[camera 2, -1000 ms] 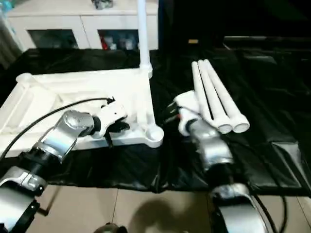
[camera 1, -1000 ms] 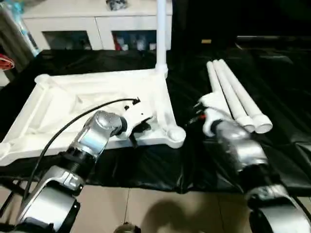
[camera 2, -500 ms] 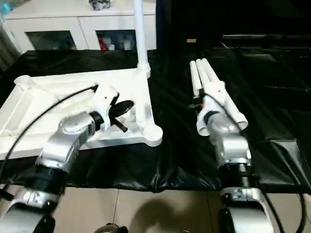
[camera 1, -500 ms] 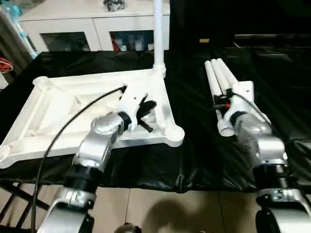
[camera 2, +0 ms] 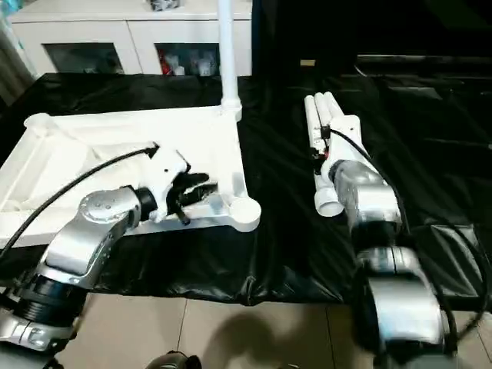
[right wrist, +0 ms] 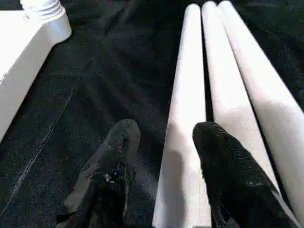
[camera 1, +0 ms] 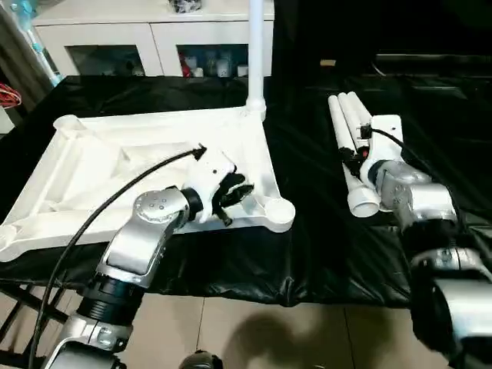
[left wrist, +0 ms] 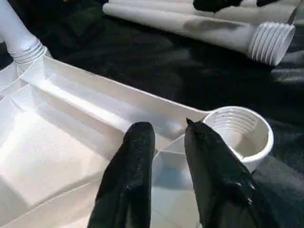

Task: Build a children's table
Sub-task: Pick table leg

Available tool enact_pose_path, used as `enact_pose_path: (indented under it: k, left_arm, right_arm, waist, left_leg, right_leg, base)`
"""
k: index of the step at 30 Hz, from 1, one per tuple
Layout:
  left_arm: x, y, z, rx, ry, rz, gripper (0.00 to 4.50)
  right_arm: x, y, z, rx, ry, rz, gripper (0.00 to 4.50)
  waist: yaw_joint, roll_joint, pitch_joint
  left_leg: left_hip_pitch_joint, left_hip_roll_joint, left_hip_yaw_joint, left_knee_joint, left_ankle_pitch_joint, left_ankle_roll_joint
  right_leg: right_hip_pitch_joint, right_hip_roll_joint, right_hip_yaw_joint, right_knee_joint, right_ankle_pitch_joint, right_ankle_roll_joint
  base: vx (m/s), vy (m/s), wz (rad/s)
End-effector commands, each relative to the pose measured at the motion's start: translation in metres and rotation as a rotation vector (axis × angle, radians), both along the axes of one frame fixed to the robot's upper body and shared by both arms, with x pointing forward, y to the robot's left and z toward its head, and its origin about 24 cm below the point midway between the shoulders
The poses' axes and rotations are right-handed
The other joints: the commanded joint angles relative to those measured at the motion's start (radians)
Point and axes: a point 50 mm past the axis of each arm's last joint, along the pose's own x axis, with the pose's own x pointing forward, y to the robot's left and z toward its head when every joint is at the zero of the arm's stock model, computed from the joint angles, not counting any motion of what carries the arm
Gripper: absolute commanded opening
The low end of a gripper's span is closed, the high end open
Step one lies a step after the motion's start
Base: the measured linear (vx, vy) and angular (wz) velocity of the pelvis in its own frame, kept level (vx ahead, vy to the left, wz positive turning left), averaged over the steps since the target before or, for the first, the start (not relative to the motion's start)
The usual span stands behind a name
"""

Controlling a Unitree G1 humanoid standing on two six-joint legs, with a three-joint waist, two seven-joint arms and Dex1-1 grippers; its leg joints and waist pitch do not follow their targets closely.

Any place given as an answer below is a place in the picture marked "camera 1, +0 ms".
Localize white plastic table leg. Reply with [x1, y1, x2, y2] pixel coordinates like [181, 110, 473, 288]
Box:
[337, 91, 366, 149]
[245, 0, 268, 121]
[328, 94, 381, 219]
[347, 91, 376, 134]

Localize white plastic table top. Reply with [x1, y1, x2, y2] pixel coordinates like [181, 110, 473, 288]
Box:
[0, 105, 296, 264]

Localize black plastic mat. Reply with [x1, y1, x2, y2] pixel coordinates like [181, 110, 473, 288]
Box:
[0, 72, 492, 311]

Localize black horizontal bar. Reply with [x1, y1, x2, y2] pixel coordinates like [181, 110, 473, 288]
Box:
[374, 53, 492, 75]

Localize dark furniture with brass label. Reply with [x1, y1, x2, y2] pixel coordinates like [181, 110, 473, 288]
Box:
[272, 0, 492, 78]

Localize white glass-door cabinet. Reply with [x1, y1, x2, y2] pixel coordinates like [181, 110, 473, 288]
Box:
[33, 0, 276, 81]

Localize dark patterned bundle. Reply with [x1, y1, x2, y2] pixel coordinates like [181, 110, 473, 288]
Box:
[168, 0, 204, 15]

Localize red orange clothes hangers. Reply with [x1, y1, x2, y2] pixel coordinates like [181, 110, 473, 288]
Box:
[0, 82, 23, 108]

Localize grey curtain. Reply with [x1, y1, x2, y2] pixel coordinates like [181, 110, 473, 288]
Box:
[0, 0, 51, 113]

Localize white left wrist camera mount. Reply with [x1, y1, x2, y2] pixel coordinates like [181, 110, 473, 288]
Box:
[182, 148, 238, 224]

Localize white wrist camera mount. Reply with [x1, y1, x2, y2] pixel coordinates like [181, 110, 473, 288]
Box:
[182, 148, 238, 224]
[359, 114, 404, 190]

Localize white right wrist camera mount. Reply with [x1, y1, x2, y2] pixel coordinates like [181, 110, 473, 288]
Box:
[359, 114, 404, 190]

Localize black folding table frame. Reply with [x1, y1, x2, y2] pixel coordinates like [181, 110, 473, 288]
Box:
[0, 282, 80, 369]

